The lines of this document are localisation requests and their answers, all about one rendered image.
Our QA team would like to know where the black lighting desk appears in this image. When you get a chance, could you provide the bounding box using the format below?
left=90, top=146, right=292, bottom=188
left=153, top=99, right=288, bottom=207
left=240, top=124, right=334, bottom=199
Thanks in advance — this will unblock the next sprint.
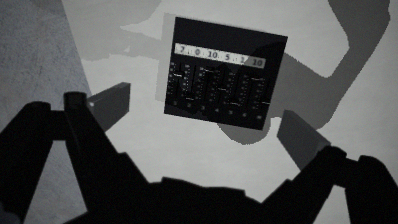
left=164, top=17, right=288, bottom=130

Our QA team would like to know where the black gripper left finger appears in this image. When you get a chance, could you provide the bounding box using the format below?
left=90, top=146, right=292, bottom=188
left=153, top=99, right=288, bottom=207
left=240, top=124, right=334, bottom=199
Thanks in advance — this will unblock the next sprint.
left=0, top=82, right=179, bottom=224

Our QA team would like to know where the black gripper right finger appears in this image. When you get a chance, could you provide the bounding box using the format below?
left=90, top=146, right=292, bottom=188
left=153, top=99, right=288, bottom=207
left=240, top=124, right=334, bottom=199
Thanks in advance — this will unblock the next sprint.
left=236, top=110, right=398, bottom=224

